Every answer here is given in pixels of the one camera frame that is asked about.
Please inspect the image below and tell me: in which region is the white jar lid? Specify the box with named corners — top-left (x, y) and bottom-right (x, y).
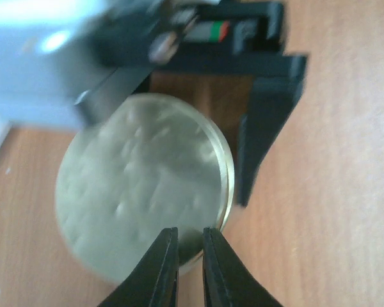
top-left (55, 93), bottom-right (235, 284)

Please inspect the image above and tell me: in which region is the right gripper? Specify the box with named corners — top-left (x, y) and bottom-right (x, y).
top-left (74, 1), bottom-right (307, 128)

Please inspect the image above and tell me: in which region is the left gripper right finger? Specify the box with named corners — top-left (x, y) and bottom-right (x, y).
top-left (203, 228), bottom-right (280, 307)

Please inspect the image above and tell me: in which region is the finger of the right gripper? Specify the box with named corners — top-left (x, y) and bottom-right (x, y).
top-left (235, 54), bottom-right (308, 207)

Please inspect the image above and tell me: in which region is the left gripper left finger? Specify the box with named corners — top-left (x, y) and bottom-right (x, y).
top-left (99, 228), bottom-right (179, 307)

